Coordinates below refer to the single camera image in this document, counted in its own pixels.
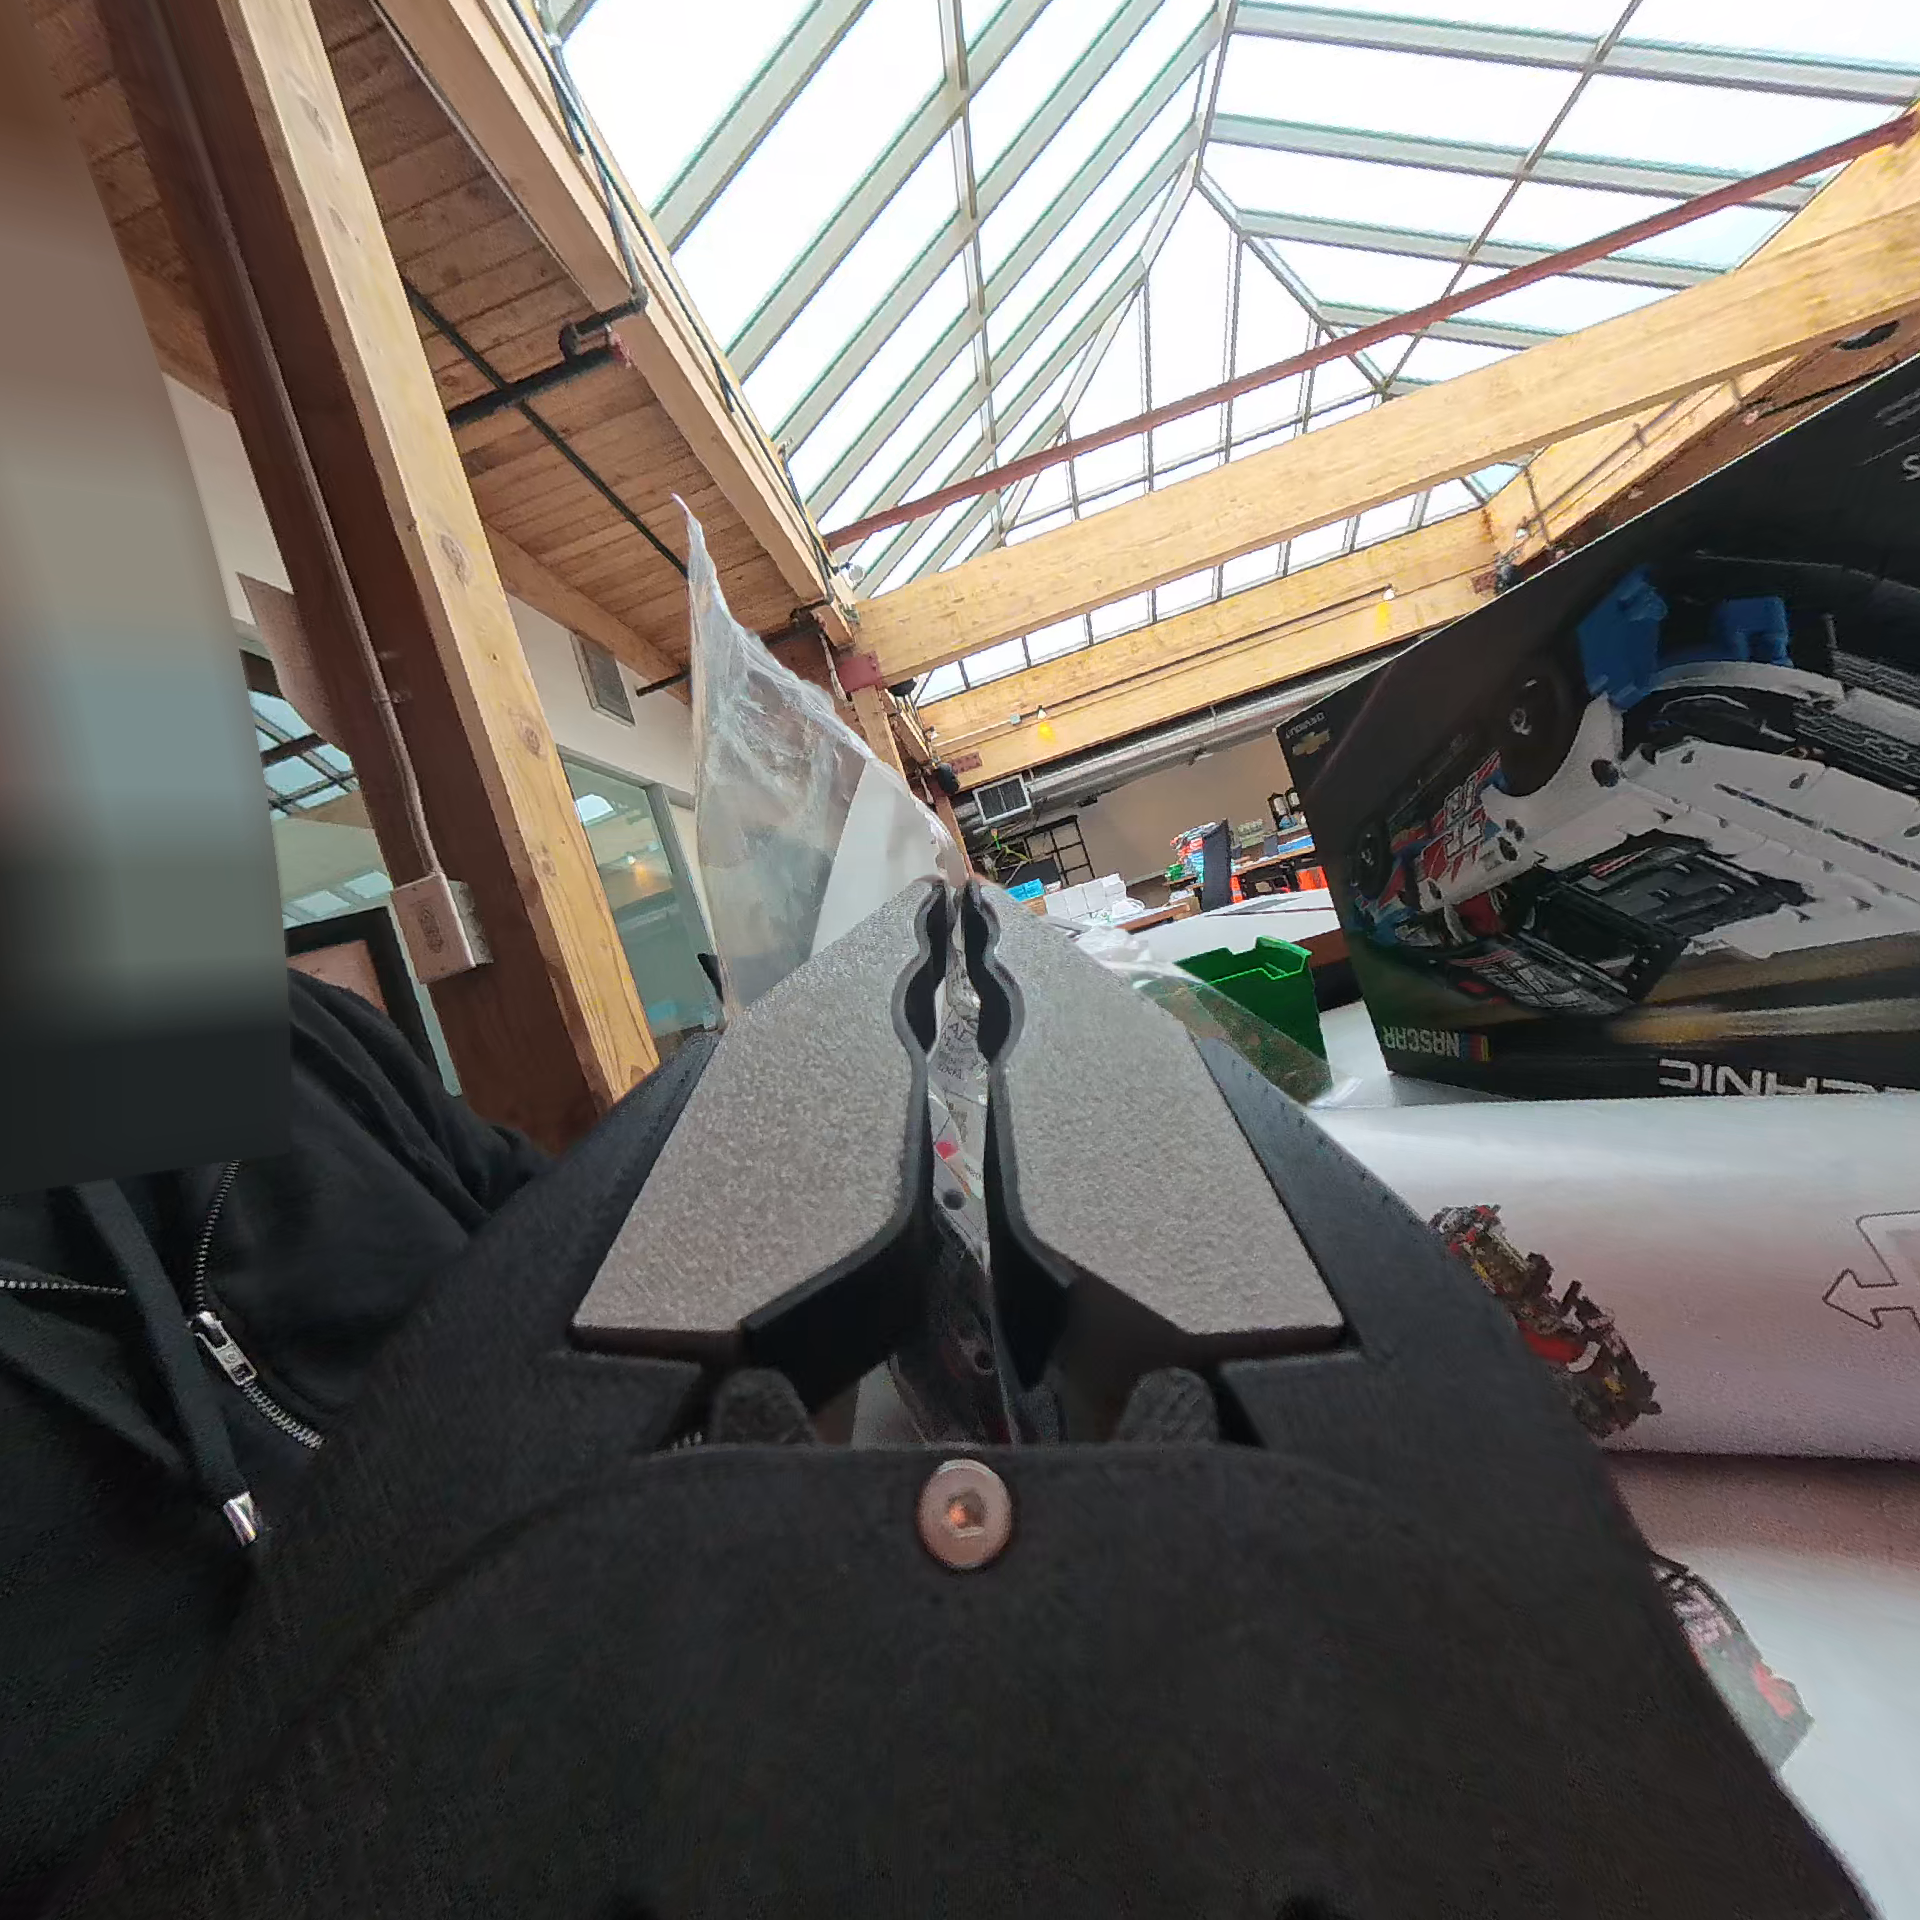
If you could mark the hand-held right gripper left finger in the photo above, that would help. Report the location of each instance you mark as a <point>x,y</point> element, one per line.
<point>765,1188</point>

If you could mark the grey electrical box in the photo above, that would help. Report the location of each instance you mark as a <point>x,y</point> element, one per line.
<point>439,929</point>

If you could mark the glass skylight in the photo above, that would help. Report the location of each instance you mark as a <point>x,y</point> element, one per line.
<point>1050,182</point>

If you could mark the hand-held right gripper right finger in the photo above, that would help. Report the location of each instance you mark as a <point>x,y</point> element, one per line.
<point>1153,1188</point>

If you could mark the long wooden roof beam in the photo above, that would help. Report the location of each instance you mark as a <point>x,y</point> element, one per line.
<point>1350,452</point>

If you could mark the clear bag with white label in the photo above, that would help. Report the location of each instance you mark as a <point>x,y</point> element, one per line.
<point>765,781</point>

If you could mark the white lego instruction booklet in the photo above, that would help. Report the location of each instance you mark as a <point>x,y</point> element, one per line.
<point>1725,1200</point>

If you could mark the black lego set box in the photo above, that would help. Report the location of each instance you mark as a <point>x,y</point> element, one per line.
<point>1650,842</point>

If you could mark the green plastic bin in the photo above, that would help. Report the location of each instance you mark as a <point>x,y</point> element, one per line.
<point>1269,984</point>

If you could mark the red ceiling pipe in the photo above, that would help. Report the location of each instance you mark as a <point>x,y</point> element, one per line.
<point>1350,342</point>

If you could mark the glass wall window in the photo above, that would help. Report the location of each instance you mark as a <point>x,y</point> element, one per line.
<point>638,900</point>

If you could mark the wooden post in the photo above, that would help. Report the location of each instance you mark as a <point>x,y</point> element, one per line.
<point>390,600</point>

